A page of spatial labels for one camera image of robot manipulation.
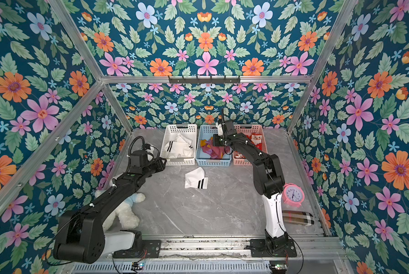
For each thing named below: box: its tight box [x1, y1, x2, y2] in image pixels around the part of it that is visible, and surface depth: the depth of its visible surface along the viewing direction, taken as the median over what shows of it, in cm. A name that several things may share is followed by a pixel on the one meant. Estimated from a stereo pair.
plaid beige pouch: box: [282, 210, 315, 226], surface depth 80 cm
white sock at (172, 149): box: [164, 140, 195, 159], surface depth 106 cm
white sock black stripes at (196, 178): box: [184, 166, 209, 190], surface depth 97 cm
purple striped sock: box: [199, 136, 234, 160], surface depth 103 cm
